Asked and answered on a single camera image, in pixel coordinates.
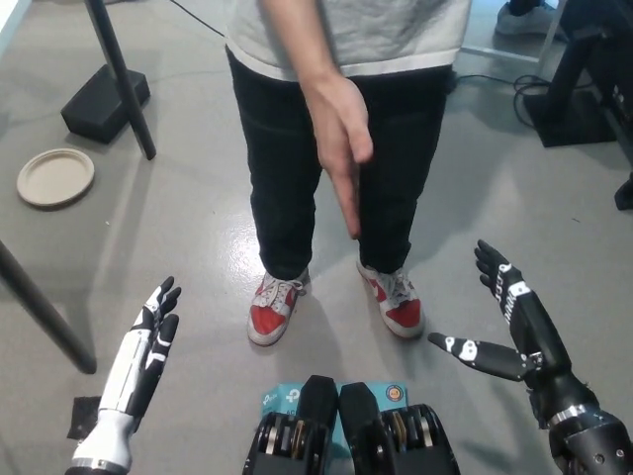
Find black tape patch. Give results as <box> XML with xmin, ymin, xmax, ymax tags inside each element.
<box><xmin>66</xmin><ymin>395</ymin><xmax>104</xmax><ymax>440</ymax></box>

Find beige paper plate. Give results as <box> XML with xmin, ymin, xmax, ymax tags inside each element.
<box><xmin>16</xmin><ymin>146</ymin><xmax>96</xmax><ymax>209</ymax></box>

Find black looped cables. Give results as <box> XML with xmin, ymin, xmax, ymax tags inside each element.
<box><xmin>454</xmin><ymin>73</ymin><xmax>551</xmax><ymax>128</ymax></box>

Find red white person's left sneaker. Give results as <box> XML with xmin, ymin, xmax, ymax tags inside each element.
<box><xmin>355</xmin><ymin>257</ymin><xmax>425</xmax><ymax>340</ymax></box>

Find red white person's right sneaker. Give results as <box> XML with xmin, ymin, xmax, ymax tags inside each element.
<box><xmin>246</xmin><ymin>266</ymin><xmax>312</xmax><ymax>346</ymax></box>

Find thick black table leg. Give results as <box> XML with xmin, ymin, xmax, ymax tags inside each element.
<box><xmin>0</xmin><ymin>239</ymin><xmax>98</xmax><ymax>375</ymax></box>

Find grey person's shirt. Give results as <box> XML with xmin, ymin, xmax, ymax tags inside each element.
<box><xmin>225</xmin><ymin>0</ymin><xmax>471</xmax><ymax>81</ymax></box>

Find black slanted pole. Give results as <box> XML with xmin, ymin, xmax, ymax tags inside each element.
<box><xmin>83</xmin><ymin>0</ymin><xmax>157</xmax><ymax>161</ymax></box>

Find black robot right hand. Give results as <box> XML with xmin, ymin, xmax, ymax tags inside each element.
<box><xmin>427</xmin><ymin>239</ymin><xmax>602</xmax><ymax>429</ymax></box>

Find white metal frame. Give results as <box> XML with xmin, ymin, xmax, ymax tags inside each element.
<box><xmin>459</xmin><ymin>0</ymin><xmax>570</xmax><ymax>78</ymax></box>

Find black block stand base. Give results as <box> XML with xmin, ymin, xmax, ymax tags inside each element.
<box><xmin>59</xmin><ymin>62</ymin><xmax>151</xmax><ymax>145</ymax></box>

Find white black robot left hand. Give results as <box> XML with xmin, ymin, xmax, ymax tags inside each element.
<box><xmin>72</xmin><ymin>275</ymin><xmax>183</xmax><ymax>469</ymax></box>

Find black equipment frame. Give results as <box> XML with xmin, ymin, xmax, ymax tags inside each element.
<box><xmin>583</xmin><ymin>0</ymin><xmax>633</xmax><ymax>164</ymax></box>

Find red white person's sneaker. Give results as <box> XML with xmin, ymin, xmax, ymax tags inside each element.
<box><xmin>246</xmin><ymin>266</ymin><xmax>312</xmax><ymax>346</ymax></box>
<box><xmin>355</xmin><ymin>257</ymin><xmax>425</xmax><ymax>340</ymax></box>

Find grey bystander shoe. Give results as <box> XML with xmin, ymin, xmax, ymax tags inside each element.
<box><xmin>494</xmin><ymin>0</ymin><xmax>570</xmax><ymax>41</ymax></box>

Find thin black floor cable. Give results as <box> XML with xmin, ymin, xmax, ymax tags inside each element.
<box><xmin>170</xmin><ymin>0</ymin><xmax>228</xmax><ymax>39</ymax></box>

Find person's bare right hand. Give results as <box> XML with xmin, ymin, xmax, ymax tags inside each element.
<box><xmin>300</xmin><ymin>73</ymin><xmax>375</xmax><ymax>241</ymax></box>

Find black monitor stand base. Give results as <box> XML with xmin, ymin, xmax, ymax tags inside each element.
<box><xmin>522</xmin><ymin>24</ymin><xmax>619</xmax><ymax>148</ymax></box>

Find teal router box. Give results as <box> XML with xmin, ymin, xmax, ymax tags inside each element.
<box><xmin>260</xmin><ymin>379</ymin><xmax>409</xmax><ymax>446</ymax></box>

